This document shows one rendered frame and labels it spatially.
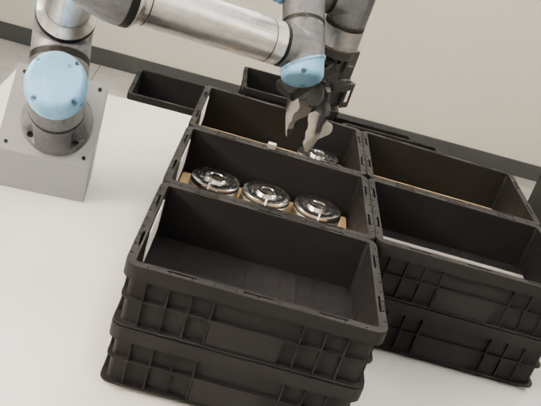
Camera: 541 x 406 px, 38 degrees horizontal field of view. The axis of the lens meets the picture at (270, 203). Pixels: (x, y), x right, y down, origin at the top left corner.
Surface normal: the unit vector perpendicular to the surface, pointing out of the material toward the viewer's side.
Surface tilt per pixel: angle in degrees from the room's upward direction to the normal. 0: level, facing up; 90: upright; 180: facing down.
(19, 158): 90
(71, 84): 55
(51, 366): 0
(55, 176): 90
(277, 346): 90
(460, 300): 90
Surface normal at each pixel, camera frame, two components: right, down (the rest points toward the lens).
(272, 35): 0.51, 0.04
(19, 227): 0.27, -0.87
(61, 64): 0.23, -0.12
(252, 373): -0.06, 0.42
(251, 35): 0.43, 0.34
